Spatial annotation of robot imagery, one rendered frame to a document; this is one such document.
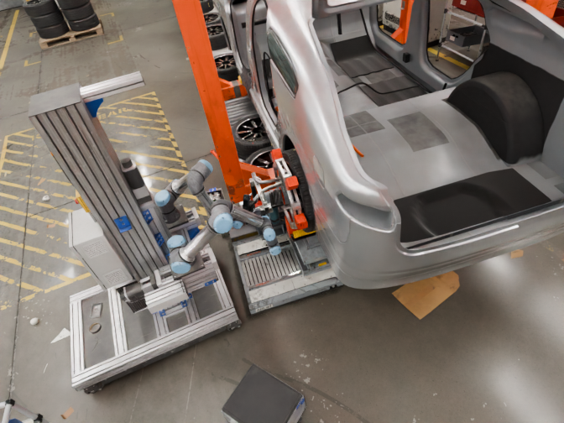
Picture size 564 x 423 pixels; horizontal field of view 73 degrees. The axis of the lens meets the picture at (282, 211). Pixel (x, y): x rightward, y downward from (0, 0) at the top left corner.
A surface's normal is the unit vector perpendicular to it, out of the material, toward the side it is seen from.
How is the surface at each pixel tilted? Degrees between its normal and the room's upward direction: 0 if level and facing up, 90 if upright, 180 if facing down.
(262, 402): 0
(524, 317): 0
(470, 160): 20
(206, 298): 0
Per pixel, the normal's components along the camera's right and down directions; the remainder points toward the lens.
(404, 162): 0.00, -0.41
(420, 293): -0.10, -0.70
